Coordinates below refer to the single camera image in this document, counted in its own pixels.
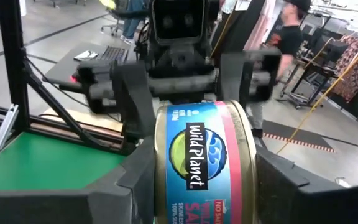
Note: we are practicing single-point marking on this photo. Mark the pink hanging cloth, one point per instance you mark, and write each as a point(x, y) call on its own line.
point(259, 25)

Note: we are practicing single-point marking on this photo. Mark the office chair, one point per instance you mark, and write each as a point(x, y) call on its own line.
point(113, 18)

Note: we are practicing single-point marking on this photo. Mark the dark mat with striped edge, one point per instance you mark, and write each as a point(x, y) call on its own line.
point(297, 137)

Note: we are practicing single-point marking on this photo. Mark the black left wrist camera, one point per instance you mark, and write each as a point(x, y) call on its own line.
point(179, 20)

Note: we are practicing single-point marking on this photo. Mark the silver aluminium bracket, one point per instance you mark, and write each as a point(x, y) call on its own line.
point(5, 127)

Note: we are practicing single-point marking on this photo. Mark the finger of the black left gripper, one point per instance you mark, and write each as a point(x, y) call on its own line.
point(132, 99)
point(244, 74)

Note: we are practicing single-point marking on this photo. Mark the grey desk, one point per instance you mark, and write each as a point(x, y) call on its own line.
point(73, 67)

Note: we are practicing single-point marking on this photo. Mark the person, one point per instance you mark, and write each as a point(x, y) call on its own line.
point(133, 18)
point(291, 37)

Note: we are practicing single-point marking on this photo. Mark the backlit keyboard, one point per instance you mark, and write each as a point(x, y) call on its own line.
point(113, 53)

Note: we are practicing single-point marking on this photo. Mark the green table mat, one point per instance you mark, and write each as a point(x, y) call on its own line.
point(42, 165)

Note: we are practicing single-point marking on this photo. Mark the black and white booklet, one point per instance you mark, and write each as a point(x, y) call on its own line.
point(86, 55)

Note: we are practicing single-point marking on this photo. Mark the black table frame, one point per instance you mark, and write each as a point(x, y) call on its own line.
point(14, 62)

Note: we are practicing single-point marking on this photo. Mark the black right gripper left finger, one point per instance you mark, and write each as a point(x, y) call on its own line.
point(113, 202)

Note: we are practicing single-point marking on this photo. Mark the gold-lid blue salmon can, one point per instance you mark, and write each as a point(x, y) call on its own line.
point(204, 168)

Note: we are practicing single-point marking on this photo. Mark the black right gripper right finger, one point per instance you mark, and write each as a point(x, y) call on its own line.
point(297, 205)

